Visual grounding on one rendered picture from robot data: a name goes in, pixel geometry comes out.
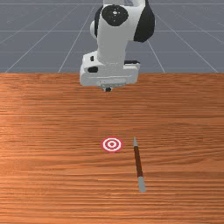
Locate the brown and grey pen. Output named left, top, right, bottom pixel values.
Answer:
left=132, top=136, right=147, bottom=194

